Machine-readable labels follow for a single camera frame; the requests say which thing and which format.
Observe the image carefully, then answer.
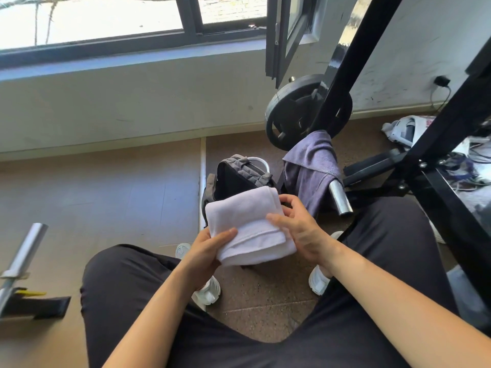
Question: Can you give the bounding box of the yellow black squat rack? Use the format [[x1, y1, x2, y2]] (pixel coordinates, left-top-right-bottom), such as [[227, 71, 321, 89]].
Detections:
[[0, 289, 72, 320]]

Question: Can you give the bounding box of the black charger with cable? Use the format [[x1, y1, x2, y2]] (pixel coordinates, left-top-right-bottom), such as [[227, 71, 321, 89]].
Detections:
[[429, 75, 452, 110]]

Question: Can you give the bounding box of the black open window sash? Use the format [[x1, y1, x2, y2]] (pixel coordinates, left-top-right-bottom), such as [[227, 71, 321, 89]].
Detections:
[[265, 0, 323, 88]]

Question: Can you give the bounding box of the white shoe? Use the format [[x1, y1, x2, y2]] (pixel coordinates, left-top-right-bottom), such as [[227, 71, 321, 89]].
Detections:
[[308, 230, 345, 296], [175, 242, 222, 307]]

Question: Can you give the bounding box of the silver barbell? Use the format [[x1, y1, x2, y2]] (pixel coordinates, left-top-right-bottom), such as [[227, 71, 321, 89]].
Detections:
[[0, 222, 49, 311]]

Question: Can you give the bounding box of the grey backpack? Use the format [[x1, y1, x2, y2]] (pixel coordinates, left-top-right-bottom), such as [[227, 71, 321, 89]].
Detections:
[[201, 154, 279, 269]]

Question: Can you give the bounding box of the white left shoe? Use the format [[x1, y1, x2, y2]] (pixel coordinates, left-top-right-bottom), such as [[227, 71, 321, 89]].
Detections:
[[175, 242, 222, 307]]

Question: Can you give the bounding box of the black window frame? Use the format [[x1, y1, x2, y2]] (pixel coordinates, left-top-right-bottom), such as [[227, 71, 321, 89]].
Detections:
[[0, 0, 269, 70]]

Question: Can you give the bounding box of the person's left forearm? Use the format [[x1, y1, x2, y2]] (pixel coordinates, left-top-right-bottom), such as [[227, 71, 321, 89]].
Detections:
[[102, 264, 214, 368]]

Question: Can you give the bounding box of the violet blue towel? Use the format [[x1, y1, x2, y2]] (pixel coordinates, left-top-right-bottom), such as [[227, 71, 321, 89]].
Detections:
[[282, 130, 343, 219]]

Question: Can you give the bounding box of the pale floor divider strip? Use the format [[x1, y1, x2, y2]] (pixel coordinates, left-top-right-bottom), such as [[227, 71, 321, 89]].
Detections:
[[198, 136, 207, 234]]

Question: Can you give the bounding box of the silver plate holder bar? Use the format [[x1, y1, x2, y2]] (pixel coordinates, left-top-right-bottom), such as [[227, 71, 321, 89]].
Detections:
[[328, 179, 354, 218]]

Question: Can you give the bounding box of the person's right hand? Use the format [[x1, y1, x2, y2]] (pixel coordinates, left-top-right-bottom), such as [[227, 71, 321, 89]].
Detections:
[[265, 194, 346, 279]]

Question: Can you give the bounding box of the person's left hand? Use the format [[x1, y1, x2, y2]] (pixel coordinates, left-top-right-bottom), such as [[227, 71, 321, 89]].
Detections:
[[180, 227, 238, 292]]

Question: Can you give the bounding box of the pile of cables and bags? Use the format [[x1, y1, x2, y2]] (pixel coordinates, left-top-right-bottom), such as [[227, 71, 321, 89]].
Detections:
[[441, 137, 491, 192]]

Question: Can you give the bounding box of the black weight machine frame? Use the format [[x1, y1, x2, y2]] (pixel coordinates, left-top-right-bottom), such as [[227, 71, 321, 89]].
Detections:
[[310, 0, 491, 326]]

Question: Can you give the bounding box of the silver round ring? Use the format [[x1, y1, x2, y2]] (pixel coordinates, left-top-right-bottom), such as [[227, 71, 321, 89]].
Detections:
[[248, 156, 273, 175]]

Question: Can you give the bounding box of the black weight plate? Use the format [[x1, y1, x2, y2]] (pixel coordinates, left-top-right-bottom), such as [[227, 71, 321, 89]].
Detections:
[[264, 74, 353, 152]]

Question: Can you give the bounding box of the white right shoe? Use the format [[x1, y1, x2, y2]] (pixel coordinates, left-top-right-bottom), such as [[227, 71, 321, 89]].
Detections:
[[308, 230, 345, 296]]

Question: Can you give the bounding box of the white printed bag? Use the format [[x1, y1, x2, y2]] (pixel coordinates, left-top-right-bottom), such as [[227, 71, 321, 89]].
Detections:
[[382, 115, 438, 148]]

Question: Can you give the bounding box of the person's right forearm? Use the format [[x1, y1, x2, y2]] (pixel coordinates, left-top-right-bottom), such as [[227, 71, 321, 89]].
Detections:
[[326, 241, 491, 368]]

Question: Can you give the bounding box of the pale lavender towel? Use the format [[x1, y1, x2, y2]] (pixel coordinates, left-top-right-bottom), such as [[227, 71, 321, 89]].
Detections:
[[204, 186, 297, 268]]

